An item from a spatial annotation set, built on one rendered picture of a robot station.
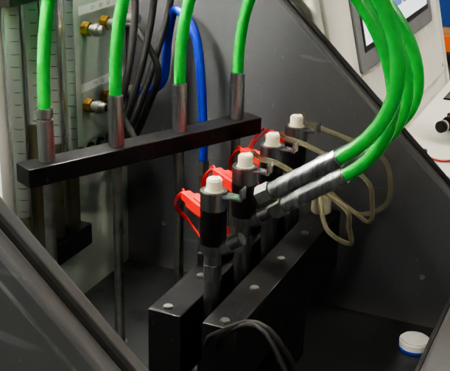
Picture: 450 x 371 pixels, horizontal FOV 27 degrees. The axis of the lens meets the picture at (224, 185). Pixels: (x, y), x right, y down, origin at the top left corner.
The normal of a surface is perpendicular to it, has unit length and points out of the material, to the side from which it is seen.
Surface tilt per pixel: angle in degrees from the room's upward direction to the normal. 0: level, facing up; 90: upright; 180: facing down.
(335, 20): 76
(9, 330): 90
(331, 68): 90
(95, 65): 90
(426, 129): 0
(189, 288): 0
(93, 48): 90
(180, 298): 0
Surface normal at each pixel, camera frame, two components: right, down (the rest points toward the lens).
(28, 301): -0.41, 0.33
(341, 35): 0.89, -0.06
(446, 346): 0.02, -0.93
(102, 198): 0.91, 0.17
